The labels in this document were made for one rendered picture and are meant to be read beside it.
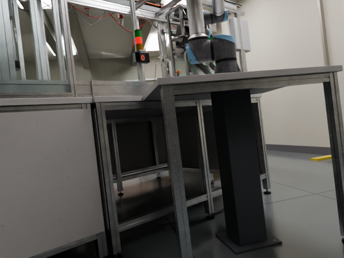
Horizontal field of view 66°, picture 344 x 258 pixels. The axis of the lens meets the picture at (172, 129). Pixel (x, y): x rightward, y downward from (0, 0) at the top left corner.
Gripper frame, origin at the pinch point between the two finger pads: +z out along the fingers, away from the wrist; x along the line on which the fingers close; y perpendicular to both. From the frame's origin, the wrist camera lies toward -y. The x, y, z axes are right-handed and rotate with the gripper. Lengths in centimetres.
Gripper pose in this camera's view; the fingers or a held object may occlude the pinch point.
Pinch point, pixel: (173, 47)
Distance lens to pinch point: 173.8
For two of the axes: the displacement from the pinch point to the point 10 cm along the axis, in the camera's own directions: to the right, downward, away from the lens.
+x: -0.9, -8.2, -5.7
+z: -7.2, 4.5, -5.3
